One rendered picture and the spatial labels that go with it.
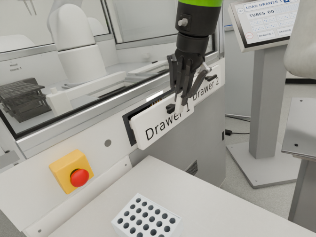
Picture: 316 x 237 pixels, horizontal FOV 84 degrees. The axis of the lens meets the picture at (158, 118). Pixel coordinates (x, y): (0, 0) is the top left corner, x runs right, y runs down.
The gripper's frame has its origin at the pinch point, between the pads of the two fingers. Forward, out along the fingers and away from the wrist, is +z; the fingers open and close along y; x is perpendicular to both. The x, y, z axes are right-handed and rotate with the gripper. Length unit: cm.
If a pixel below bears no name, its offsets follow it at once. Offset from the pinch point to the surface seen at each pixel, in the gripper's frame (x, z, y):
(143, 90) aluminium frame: -4.6, -1.1, -11.4
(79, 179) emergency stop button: -33.5, 5.2, -1.6
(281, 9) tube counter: 96, -19, -2
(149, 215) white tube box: -27.0, 8.7, 13.7
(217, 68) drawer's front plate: 42.6, 3.6, -8.1
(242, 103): 159, 81, -11
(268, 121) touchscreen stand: 93, 48, 22
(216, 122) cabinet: 43, 34, 1
